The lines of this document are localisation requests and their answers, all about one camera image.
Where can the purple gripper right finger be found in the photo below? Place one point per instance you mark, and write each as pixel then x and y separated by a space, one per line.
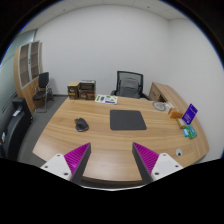
pixel 153 166

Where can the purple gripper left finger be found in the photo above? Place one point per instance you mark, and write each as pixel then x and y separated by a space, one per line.
pixel 70 166

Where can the black computer mouse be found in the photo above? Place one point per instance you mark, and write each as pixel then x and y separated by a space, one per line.
pixel 81 125

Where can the dark grey mouse pad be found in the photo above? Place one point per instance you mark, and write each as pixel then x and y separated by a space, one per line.
pixel 126 120

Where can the blue small packet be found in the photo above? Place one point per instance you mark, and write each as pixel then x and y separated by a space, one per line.
pixel 185 132

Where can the wooden office desk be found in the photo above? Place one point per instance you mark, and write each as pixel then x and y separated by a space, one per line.
pixel 111 160

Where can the tan small box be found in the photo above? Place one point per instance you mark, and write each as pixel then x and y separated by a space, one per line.
pixel 181 123

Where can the orange small box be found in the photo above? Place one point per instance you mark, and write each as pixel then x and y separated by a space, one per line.
pixel 175 113

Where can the green packet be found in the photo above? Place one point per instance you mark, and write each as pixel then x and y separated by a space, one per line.
pixel 191 131

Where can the round white coaster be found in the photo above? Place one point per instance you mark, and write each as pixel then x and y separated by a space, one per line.
pixel 160 106

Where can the purple standing sign card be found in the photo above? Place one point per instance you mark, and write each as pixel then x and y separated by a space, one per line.
pixel 190 114

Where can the green white leaflet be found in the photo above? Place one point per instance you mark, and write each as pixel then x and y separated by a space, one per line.
pixel 107 99

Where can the wooden side cabinet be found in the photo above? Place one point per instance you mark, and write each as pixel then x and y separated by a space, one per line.
pixel 165 93

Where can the black leather armchair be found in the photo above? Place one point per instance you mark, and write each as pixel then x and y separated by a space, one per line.
pixel 13 126

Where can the black visitor chair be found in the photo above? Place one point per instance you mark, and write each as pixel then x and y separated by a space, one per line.
pixel 42 90

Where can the dark printed cardboard box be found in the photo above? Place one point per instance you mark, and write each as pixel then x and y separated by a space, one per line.
pixel 87 89

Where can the brown cardboard box left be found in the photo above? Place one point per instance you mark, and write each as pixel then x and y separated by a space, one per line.
pixel 73 90

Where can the black mesh office chair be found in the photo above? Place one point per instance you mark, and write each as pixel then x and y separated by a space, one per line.
pixel 129 84

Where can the wooden glass-door bookcase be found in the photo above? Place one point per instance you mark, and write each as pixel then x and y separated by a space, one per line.
pixel 27 67

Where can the white desk cable grommet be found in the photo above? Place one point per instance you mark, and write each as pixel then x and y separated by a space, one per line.
pixel 179 152

